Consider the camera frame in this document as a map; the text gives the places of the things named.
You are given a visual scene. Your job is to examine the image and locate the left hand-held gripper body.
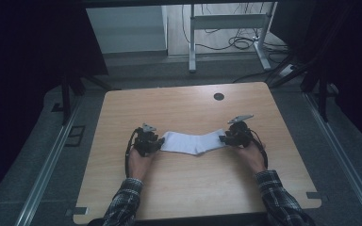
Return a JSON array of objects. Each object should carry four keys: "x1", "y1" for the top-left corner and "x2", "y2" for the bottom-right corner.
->
[{"x1": 133, "y1": 122, "x2": 164, "y2": 157}]

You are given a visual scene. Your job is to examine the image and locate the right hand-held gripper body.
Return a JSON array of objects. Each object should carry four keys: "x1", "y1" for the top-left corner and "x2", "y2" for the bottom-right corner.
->
[{"x1": 223, "y1": 114, "x2": 255, "y2": 149}]

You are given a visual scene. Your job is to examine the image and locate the white cloth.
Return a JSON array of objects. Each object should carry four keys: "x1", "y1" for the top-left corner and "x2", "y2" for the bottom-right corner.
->
[{"x1": 159, "y1": 128, "x2": 228, "y2": 156}]

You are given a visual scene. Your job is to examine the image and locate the person's left hand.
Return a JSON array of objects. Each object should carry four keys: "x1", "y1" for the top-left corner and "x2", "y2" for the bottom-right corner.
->
[{"x1": 127, "y1": 145, "x2": 156, "y2": 182}]

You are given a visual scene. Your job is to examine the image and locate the person's right hand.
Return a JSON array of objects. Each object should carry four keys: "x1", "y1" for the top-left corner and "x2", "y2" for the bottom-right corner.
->
[{"x1": 237, "y1": 141, "x2": 268, "y2": 174}]

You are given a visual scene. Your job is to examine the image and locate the white power strip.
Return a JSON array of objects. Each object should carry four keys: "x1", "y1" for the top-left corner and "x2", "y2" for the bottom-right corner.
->
[{"x1": 277, "y1": 63, "x2": 297, "y2": 78}]

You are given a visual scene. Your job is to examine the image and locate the black tripod stand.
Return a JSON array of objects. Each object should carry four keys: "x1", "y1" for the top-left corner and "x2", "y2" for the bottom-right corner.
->
[
  {"x1": 51, "y1": 70, "x2": 122, "y2": 126},
  {"x1": 267, "y1": 46, "x2": 340, "y2": 123}
]

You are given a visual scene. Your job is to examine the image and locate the grey tape piece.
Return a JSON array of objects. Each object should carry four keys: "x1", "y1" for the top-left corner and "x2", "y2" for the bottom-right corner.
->
[{"x1": 65, "y1": 206, "x2": 90, "y2": 218}]

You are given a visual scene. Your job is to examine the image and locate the dark curtain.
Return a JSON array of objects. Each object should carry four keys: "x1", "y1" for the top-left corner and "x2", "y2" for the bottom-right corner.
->
[
  {"x1": 0, "y1": 0, "x2": 109, "y2": 210},
  {"x1": 269, "y1": 0, "x2": 362, "y2": 153}
]

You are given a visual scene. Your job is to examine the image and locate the left hand-held gripper black cable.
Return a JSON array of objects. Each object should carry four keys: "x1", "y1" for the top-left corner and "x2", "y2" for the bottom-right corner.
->
[{"x1": 123, "y1": 127, "x2": 140, "y2": 179}]

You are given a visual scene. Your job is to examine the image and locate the hand-held gripper black cable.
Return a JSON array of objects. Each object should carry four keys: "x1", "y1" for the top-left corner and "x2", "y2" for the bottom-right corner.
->
[
  {"x1": 123, "y1": 127, "x2": 140, "y2": 179},
  {"x1": 249, "y1": 128, "x2": 269, "y2": 170}
]

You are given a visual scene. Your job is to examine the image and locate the right hand-held gripper black cable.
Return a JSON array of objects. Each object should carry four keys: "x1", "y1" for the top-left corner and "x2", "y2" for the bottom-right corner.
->
[{"x1": 249, "y1": 128, "x2": 269, "y2": 170}]

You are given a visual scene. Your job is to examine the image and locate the black floor cables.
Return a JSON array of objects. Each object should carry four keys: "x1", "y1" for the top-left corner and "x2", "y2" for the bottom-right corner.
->
[{"x1": 182, "y1": 3, "x2": 291, "y2": 84}]

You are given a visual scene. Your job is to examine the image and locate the metal floor rail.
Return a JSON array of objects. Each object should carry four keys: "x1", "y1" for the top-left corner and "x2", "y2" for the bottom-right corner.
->
[
  {"x1": 302, "y1": 91, "x2": 362, "y2": 218},
  {"x1": 13, "y1": 96, "x2": 83, "y2": 226}
]

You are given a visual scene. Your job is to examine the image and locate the white metal desk frame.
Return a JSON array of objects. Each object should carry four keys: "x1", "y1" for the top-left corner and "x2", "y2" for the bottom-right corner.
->
[{"x1": 188, "y1": 1, "x2": 278, "y2": 74}]

